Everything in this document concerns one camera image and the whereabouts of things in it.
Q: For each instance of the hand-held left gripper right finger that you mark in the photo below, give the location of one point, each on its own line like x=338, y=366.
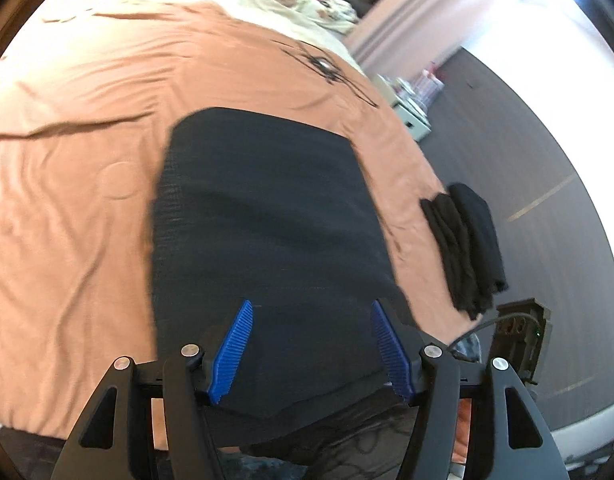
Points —
x=393, y=355

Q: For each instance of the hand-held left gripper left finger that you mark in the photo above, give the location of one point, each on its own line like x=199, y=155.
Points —
x=232, y=355

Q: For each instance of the stack of folded black pants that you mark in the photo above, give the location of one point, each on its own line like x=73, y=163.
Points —
x=467, y=250

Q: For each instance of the orange blanket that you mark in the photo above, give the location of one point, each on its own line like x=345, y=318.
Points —
x=62, y=210

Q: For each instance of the white nightstand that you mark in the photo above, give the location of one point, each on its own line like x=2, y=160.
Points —
x=412, y=120

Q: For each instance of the small white device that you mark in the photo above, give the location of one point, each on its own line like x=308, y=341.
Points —
x=403, y=86

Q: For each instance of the black and white printed cloth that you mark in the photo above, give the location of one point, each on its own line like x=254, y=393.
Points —
x=337, y=15

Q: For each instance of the pink curtain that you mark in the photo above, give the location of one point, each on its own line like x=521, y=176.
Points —
x=427, y=5

